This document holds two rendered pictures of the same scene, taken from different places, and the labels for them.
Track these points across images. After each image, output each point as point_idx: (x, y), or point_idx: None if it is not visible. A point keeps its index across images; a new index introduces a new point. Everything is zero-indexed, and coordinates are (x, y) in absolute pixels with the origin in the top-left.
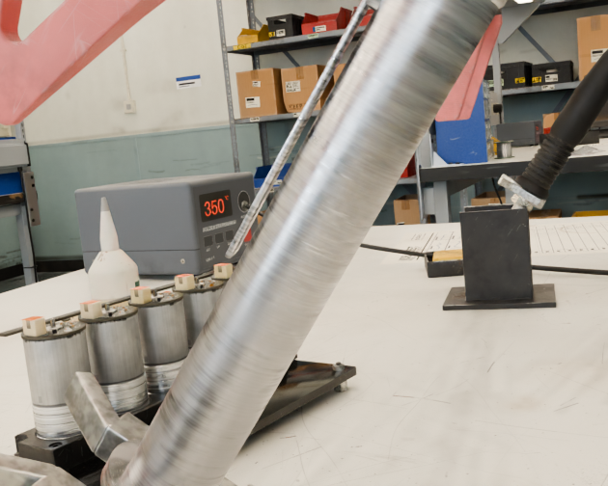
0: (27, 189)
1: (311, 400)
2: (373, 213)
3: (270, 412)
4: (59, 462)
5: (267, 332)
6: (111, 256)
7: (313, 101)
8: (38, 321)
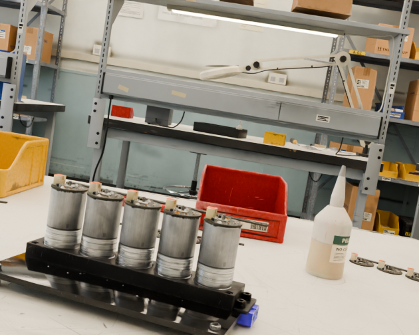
0: None
1: (184, 334)
2: None
3: (110, 302)
4: (28, 250)
5: None
6: (328, 209)
7: None
8: (56, 176)
